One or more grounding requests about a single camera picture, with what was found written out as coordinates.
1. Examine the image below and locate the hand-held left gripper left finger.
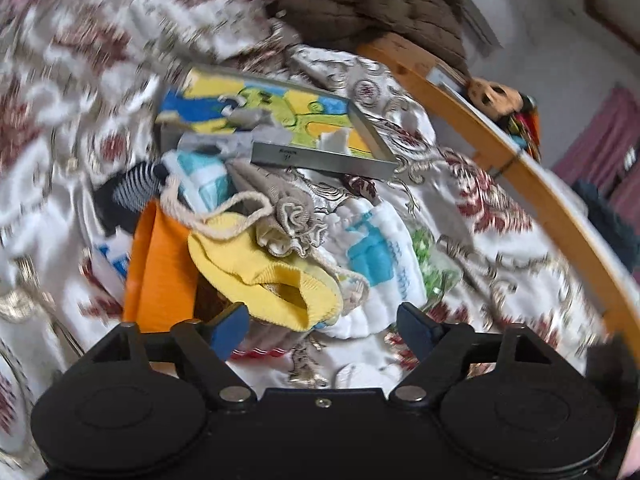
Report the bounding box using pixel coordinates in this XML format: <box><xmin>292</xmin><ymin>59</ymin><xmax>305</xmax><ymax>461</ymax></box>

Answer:
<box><xmin>60</xmin><ymin>302</ymin><xmax>258</xmax><ymax>411</ymax></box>

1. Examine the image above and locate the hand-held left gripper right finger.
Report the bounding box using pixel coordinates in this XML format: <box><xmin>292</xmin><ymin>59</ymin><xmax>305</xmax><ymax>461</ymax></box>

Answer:
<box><xmin>387</xmin><ymin>302</ymin><xmax>586</xmax><ymax>408</ymax></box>

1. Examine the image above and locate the yellow ribbed cloth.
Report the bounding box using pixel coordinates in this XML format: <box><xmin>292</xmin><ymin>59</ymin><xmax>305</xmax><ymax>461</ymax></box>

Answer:
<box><xmin>187</xmin><ymin>212</ymin><xmax>346</xmax><ymax>333</ymax></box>

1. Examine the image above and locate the white teal wipes packet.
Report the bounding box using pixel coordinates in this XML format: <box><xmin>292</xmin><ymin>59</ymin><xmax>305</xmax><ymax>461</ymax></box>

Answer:
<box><xmin>322</xmin><ymin>200</ymin><xmax>426</xmax><ymax>338</ymax></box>

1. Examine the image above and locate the beige drawstring pouch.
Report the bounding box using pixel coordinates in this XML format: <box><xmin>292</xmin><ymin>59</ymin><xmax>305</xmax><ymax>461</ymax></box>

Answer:
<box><xmin>159</xmin><ymin>157</ymin><xmax>372</xmax><ymax>313</ymax></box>

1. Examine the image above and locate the navy white patterned sock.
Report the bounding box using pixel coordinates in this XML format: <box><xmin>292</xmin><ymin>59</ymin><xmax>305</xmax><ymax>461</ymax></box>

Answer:
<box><xmin>92</xmin><ymin>160</ymin><xmax>173</xmax><ymax>236</ymax></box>

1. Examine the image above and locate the grey metal tray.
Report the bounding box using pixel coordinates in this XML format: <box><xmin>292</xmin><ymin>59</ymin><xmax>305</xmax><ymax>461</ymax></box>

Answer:
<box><xmin>155</xmin><ymin>62</ymin><xmax>401</xmax><ymax>181</ymax></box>

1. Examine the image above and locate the green patterned cloth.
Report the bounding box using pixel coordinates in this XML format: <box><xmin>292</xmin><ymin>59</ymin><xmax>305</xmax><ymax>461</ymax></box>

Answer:
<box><xmin>409</xmin><ymin>227</ymin><xmax>462</xmax><ymax>307</ymax></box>

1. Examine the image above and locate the orange cloth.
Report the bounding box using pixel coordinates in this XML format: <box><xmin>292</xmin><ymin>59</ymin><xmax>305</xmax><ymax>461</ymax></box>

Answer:
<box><xmin>122</xmin><ymin>200</ymin><xmax>201</xmax><ymax>336</ymax></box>

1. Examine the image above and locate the white blue printed packet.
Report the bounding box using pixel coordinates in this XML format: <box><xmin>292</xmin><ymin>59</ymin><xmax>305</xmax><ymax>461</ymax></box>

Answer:
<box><xmin>96</xmin><ymin>241</ymin><xmax>132</xmax><ymax>283</ymax></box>

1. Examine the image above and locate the grey face mask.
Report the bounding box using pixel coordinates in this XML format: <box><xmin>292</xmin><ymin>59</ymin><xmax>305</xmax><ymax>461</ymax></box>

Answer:
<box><xmin>177</xmin><ymin>132</ymin><xmax>257</xmax><ymax>162</ymax></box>

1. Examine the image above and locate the grey sock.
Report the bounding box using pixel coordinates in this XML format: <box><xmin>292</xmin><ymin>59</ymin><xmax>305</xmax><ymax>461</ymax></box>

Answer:
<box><xmin>222</xmin><ymin>109</ymin><xmax>275</xmax><ymax>130</ymax></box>

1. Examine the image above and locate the dark teal cloth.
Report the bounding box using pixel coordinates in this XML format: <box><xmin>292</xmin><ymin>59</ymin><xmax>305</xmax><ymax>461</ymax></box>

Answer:
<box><xmin>572</xmin><ymin>180</ymin><xmax>640</xmax><ymax>276</ymax></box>

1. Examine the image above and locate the floral satin bedspread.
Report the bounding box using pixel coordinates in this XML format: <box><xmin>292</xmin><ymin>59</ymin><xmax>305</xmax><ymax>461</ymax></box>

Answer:
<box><xmin>0</xmin><ymin>0</ymin><xmax>626</xmax><ymax>480</ymax></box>

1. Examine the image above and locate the plush doll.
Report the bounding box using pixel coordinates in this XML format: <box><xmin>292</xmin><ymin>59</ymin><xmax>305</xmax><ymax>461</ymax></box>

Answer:
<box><xmin>467</xmin><ymin>76</ymin><xmax>543</xmax><ymax>161</ymax></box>

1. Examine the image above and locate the pink cloth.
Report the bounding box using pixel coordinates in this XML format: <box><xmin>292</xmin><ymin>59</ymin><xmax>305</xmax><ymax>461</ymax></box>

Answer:
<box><xmin>552</xmin><ymin>87</ymin><xmax>640</xmax><ymax>213</ymax></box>

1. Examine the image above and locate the brown quilted jacket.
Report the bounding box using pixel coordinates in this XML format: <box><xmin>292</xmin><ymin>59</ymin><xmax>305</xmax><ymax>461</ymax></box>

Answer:
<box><xmin>270</xmin><ymin>0</ymin><xmax>468</xmax><ymax>68</ymax></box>

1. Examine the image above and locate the wooden bed frame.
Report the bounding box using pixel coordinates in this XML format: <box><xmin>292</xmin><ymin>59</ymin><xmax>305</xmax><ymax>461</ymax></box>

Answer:
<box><xmin>357</xmin><ymin>32</ymin><xmax>633</xmax><ymax>341</ymax></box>

